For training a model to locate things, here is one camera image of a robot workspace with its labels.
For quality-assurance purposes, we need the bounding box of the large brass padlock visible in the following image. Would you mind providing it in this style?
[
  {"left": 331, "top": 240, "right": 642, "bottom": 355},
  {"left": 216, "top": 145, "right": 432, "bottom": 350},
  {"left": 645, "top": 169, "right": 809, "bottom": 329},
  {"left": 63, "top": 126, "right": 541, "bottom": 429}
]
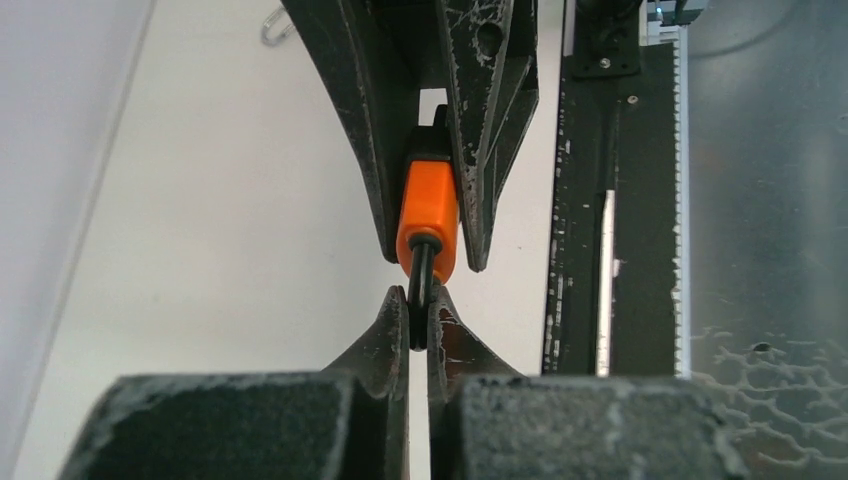
[{"left": 260, "top": 6, "right": 296, "bottom": 48}]

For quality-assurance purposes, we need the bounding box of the orange black padlock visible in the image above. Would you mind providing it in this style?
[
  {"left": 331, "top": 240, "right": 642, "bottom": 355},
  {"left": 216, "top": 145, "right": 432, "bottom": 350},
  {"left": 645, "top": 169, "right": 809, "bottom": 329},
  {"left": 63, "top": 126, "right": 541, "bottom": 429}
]
[{"left": 396, "top": 104, "right": 459, "bottom": 351}]

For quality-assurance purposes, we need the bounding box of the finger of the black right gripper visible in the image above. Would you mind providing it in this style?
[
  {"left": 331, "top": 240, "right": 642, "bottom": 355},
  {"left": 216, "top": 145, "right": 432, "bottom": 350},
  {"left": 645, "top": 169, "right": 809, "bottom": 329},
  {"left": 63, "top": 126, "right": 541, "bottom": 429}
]
[
  {"left": 283, "top": 0, "right": 420, "bottom": 263},
  {"left": 435, "top": 1, "right": 539, "bottom": 272}
]

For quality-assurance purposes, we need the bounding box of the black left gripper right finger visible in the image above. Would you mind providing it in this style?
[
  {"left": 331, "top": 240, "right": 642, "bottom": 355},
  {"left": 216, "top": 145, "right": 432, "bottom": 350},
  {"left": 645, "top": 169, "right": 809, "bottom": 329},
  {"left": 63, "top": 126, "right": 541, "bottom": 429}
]
[{"left": 427, "top": 286, "right": 521, "bottom": 405}]

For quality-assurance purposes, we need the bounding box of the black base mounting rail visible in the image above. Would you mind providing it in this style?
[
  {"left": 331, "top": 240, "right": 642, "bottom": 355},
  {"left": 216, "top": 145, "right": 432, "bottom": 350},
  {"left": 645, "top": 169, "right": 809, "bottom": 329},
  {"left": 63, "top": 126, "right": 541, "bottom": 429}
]
[{"left": 541, "top": 1, "right": 702, "bottom": 378}]

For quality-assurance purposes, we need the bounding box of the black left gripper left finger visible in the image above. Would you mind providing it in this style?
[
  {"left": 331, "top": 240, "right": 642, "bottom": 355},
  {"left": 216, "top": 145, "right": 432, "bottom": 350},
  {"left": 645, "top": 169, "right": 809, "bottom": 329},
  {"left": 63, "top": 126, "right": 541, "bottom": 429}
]
[{"left": 324, "top": 285, "right": 410, "bottom": 399}]

